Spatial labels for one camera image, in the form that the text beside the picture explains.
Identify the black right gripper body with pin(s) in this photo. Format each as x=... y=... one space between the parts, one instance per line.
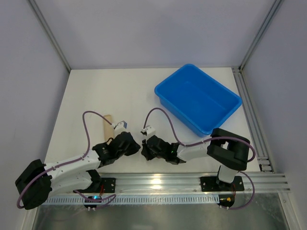
x=153 y=146

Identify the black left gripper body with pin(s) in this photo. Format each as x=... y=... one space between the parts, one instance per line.
x=126 y=143

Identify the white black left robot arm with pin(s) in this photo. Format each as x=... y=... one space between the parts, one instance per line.
x=39 y=180

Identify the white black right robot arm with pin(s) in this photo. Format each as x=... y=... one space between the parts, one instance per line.
x=229 y=149

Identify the beige utensil holder case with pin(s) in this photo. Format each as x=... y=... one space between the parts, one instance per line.
x=108 y=129

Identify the blue plastic bin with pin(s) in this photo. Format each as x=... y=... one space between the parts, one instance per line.
x=199 y=101

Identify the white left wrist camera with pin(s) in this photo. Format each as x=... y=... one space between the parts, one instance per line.
x=119 y=128

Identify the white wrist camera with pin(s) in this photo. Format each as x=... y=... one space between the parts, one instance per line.
x=148 y=131
x=119 y=128

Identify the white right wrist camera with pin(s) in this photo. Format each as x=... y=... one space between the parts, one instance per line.
x=148 y=131

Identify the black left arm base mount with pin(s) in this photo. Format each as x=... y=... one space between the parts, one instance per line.
x=106 y=185

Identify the aluminium front rail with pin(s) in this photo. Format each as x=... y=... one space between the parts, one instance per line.
x=190 y=183

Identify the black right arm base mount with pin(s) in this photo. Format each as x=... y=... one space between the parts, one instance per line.
x=212 y=184

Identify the white slotted cable duct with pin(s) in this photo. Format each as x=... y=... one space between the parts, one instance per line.
x=137 y=200

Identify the aluminium frame post left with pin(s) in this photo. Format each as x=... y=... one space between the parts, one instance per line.
x=47 y=30

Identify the aluminium frame post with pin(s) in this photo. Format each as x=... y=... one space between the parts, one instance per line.
x=268 y=19
x=47 y=30

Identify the aluminium frame post right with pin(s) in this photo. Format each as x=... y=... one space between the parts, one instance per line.
x=268 y=19

